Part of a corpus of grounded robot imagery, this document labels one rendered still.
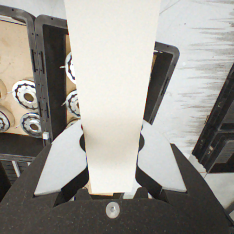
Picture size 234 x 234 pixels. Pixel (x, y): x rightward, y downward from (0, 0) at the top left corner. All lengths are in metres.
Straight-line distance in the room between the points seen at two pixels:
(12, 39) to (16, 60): 0.05
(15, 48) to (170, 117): 0.66
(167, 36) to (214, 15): 0.17
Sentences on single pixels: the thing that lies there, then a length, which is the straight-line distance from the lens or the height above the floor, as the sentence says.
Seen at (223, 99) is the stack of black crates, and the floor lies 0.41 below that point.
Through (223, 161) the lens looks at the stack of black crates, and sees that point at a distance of 1.58.
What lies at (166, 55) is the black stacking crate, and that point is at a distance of 0.33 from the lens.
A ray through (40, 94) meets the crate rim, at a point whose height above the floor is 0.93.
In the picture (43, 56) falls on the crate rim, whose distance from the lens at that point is 0.31.
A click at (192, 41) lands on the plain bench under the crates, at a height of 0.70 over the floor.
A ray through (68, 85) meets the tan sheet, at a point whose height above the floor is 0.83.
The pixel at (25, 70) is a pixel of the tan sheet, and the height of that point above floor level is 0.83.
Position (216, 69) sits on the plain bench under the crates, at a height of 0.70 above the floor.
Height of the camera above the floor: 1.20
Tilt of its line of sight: 62 degrees down
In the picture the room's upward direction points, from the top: 175 degrees clockwise
